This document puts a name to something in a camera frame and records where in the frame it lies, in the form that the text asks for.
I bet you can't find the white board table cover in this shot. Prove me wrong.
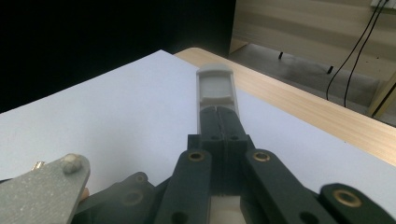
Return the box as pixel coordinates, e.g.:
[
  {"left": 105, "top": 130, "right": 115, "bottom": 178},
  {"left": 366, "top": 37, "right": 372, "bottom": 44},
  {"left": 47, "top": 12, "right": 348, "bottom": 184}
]
[{"left": 0, "top": 49, "right": 396, "bottom": 218}]

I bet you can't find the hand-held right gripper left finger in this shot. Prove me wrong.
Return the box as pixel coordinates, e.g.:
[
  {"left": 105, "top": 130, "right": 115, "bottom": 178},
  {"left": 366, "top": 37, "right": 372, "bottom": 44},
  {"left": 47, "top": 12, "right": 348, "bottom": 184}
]
[{"left": 187, "top": 105, "right": 226, "bottom": 197}]

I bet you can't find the wooden wall strip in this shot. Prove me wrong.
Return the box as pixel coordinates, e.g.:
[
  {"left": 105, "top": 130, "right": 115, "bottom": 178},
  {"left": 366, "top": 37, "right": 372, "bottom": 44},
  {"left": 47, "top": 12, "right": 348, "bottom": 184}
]
[{"left": 366, "top": 70, "right": 396, "bottom": 119}]

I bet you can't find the black wall cable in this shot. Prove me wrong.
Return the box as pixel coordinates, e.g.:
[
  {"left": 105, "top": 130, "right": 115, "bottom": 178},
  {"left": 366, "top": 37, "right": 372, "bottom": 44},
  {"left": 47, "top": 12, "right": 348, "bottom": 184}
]
[
  {"left": 325, "top": 0, "right": 386, "bottom": 101},
  {"left": 343, "top": 0, "right": 391, "bottom": 108}
]

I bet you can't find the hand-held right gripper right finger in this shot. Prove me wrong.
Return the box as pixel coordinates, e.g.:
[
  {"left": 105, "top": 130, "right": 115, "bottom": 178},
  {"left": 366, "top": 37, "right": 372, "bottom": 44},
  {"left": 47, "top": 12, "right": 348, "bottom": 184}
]
[{"left": 217, "top": 105, "right": 256, "bottom": 197}]

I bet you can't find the black curtain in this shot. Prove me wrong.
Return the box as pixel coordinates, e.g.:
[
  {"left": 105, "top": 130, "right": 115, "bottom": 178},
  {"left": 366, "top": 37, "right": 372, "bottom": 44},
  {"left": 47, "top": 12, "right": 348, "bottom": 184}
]
[{"left": 0, "top": 0, "right": 237, "bottom": 115}]

